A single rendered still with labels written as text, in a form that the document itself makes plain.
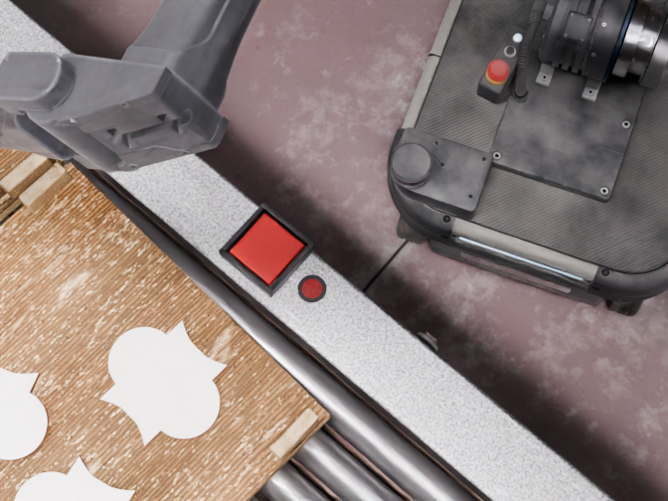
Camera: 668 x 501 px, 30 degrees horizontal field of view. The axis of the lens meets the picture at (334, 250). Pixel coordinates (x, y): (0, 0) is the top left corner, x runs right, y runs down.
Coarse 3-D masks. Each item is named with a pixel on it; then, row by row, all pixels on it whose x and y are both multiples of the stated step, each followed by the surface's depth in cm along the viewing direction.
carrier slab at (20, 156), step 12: (0, 156) 140; (12, 156) 140; (24, 156) 140; (0, 168) 140; (12, 168) 140; (0, 180) 139; (0, 192) 139; (0, 204) 138; (12, 204) 138; (0, 216) 138
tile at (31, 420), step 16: (0, 368) 132; (0, 384) 132; (16, 384) 131; (32, 384) 131; (0, 400) 131; (16, 400) 131; (32, 400) 131; (0, 416) 131; (16, 416) 130; (32, 416) 130; (48, 416) 131; (0, 432) 130; (16, 432) 130; (32, 432) 130; (0, 448) 130; (16, 448) 129; (32, 448) 129
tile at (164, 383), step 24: (120, 336) 133; (144, 336) 133; (168, 336) 132; (120, 360) 132; (144, 360) 132; (168, 360) 132; (192, 360) 132; (120, 384) 131; (144, 384) 131; (168, 384) 131; (192, 384) 131; (120, 408) 131; (144, 408) 130; (168, 408) 130; (192, 408) 130; (216, 408) 130; (144, 432) 130; (168, 432) 129; (192, 432) 129
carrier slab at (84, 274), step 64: (64, 192) 139; (0, 256) 137; (64, 256) 136; (128, 256) 136; (0, 320) 134; (64, 320) 134; (128, 320) 134; (192, 320) 134; (64, 384) 132; (256, 384) 132; (64, 448) 130; (128, 448) 130; (192, 448) 130; (256, 448) 130
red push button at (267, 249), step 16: (256, 224) 138; (272, 224) 137; (240, 240) 137; (256, 240) 137; (272, 240) 137; (288, 240) 137; (240, 256) 136; (256, 256) 136; (272, 256) 136; (288, 256) 136; (256, 272) 136; (272, 272) 136
